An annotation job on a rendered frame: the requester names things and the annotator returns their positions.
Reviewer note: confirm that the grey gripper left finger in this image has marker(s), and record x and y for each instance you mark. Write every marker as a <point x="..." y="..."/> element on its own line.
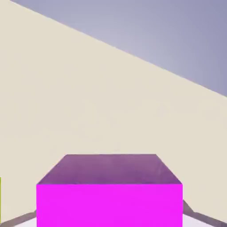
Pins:
<point x="23" y="220"/>

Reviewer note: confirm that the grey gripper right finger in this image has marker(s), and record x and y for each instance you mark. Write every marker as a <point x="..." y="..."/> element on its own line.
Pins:
<point x="198" y="219"/>

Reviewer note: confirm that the small magenta cube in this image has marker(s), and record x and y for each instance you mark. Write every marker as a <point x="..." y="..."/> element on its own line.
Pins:
<point x="109" y="204"/>

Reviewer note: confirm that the small yellow-green cube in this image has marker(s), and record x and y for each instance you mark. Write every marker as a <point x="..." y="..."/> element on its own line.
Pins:
<point x="0" y="195"/>

